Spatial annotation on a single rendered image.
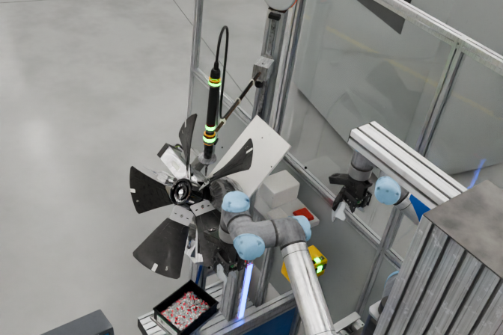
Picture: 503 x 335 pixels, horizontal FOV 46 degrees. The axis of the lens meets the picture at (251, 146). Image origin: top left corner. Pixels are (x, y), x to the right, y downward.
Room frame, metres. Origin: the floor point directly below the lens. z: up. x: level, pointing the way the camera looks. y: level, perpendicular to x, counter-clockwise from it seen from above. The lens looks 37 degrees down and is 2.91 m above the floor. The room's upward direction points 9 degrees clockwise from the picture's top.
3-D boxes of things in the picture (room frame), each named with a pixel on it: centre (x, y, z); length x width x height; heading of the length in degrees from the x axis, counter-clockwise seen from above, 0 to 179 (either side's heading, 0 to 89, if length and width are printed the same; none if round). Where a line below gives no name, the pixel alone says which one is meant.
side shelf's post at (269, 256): (2.23, -0.19, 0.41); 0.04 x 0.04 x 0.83; 40
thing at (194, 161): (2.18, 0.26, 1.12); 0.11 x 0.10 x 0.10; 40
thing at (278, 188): (2.31, -0.16, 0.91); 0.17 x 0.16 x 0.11; 130
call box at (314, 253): (1.70, -0.29, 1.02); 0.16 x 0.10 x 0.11; 130
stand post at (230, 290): (2.11, -0.01, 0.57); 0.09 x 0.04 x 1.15; 40
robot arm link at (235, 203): (1.22, 0.02, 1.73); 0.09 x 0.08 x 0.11; 24
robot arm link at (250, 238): (1.14, -0.04, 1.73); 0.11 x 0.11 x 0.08; 24
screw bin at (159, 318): (1.53, 0.17, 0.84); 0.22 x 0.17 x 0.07; 145
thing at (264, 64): (2.39, 0.00, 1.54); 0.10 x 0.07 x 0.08; 165
